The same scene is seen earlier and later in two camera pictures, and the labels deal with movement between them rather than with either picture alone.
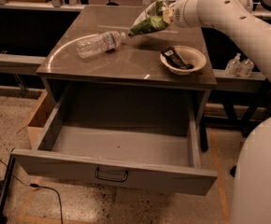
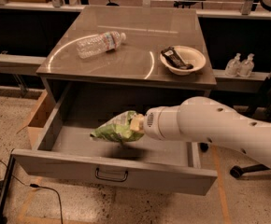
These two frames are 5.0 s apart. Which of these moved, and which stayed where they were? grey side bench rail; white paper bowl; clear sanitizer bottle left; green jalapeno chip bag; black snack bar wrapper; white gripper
Moved: white gripper; green jalapeno chip bag
Stayed: black snack bar wrapper; grey side bench rail; clear sanitizer bottle left; white paper bowl
